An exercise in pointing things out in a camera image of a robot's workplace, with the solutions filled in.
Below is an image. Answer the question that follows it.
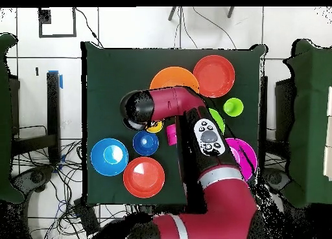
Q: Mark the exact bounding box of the yellow cup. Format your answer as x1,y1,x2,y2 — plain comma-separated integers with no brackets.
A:
145,120,164,134

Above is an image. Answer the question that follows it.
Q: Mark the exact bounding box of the small dark blue bowl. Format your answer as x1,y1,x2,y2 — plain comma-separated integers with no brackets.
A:
132,130,160,157

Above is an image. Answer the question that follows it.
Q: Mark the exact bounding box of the black power brick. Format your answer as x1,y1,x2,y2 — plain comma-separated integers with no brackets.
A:
72,197,102,236

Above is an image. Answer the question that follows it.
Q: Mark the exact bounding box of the black floor cable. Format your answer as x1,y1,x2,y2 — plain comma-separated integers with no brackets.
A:
191,6,237,50
75,6,104,49

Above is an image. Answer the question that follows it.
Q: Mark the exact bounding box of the black pedestal foot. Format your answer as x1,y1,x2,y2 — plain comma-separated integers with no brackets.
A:
261,167,291,193
11,165,55,196

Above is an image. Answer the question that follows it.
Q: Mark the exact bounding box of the black metal stand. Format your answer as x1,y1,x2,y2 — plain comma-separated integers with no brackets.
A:
10,71,62,164

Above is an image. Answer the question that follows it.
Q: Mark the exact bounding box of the light blue bowl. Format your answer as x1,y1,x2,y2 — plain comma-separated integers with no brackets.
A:
89,137,130,177

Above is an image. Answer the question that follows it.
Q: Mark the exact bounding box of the raspberry red cup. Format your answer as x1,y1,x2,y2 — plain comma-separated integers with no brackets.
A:
165,124,178,146

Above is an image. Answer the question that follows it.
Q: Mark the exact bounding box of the dark green table cloth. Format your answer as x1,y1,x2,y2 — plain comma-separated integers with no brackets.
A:
80,41,268,207

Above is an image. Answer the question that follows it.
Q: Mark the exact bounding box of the black square floor frame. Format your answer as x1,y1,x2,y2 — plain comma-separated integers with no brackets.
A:
38,6,78,38

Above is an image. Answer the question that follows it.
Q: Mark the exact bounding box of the green bowl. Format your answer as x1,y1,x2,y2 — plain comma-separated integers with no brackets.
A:
208,108,226,135

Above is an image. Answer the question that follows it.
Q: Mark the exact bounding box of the large orange bowl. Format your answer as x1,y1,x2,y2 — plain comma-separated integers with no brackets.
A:
149,65,200,95

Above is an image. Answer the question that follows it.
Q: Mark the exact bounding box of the green clothed side table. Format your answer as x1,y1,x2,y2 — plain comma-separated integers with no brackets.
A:
282,38,332,209
0,32,25,204

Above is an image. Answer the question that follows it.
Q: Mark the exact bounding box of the large pink bowl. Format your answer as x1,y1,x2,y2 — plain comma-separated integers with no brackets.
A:
224,137,259,182

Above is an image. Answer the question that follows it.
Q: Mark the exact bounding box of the red-orange bowl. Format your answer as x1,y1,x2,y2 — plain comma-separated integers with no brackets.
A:
193,54,236,98
123,156,166,199

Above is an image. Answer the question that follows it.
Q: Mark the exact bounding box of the white box stack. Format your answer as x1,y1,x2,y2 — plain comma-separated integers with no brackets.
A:
322,85,332,182

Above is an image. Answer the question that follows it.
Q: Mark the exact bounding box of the tangle of floor cables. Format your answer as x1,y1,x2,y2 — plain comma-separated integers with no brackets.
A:
11,140,138,239

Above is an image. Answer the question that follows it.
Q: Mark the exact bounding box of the light green cup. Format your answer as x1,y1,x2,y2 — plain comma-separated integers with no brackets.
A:
222,97,244,117

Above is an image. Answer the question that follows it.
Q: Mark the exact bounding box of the blue tape strip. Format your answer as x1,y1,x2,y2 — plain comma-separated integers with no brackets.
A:
47,69,64,89

